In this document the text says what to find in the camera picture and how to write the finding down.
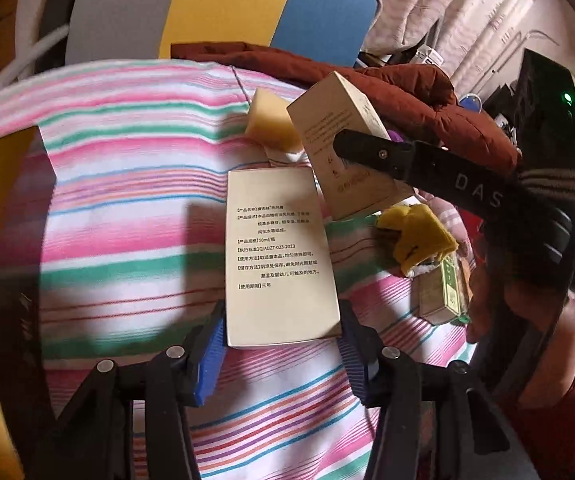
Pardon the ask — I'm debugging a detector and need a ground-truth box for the tall cream carton box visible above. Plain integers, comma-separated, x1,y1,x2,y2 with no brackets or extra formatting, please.
286,70,415,221

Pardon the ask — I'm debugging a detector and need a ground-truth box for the grey yellow blue panel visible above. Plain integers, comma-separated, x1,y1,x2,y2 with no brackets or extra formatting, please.
65,0,382,68

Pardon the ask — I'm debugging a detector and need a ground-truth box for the pink patterned curtain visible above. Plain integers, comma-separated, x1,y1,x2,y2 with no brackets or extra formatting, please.
327,0,575,106

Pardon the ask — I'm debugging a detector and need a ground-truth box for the yellow sponge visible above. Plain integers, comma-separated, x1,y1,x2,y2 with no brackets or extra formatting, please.
244,87,304,153

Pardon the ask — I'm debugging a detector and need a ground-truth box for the yellow cloth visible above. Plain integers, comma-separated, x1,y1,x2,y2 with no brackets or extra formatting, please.
376,203,459,277

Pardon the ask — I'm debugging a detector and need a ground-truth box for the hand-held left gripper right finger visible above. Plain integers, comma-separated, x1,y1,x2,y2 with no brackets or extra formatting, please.
337,300,543,480

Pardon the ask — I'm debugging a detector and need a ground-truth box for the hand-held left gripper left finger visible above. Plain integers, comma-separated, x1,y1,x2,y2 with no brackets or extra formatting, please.
32,302,228,480

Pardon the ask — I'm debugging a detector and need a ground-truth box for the striped bed sheet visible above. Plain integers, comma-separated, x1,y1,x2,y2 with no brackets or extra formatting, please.
0,59,478,480

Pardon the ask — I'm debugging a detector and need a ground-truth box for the small green cream box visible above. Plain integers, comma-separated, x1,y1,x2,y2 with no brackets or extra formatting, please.
416,255,472,326

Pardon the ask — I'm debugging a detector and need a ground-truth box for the large cream printed box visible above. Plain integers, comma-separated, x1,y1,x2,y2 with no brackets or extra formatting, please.
224,166,343,350

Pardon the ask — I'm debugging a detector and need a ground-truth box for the pink striped sock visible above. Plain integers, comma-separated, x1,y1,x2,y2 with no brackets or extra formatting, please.
430,197,474,261

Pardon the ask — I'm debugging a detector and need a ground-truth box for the white metal rail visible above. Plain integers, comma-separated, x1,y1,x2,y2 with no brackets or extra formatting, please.
0,0,88,95

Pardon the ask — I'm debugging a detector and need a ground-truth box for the brown down jacket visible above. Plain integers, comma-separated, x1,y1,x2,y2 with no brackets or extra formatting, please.
170,41,521,175

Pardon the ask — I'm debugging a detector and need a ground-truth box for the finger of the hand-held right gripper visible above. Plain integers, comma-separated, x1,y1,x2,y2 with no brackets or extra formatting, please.
331,128,421,183

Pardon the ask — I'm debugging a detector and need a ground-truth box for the person's right hand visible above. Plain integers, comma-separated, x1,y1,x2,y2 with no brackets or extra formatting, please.
466,252,535,347

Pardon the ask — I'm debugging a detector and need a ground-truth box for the grey striped knit cuff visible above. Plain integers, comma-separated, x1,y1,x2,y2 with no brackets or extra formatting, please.
515,156,575,213

